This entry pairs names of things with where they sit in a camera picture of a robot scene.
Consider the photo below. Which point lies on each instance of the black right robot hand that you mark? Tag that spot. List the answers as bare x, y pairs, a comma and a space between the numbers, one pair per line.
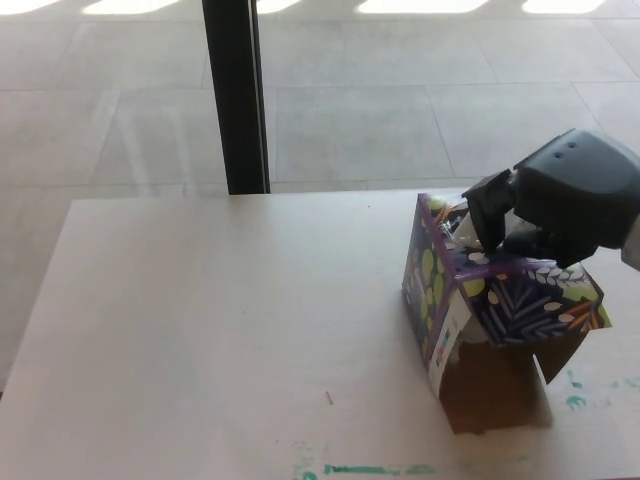
575, 190

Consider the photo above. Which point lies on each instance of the white tissue sheet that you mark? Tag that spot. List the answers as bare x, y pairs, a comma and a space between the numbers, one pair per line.
467, 231

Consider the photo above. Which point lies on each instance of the floral purple tissue box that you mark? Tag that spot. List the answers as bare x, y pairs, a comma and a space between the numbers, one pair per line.
520, 310

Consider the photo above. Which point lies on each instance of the black vertical window post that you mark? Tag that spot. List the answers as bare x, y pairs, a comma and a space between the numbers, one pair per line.
237, 100

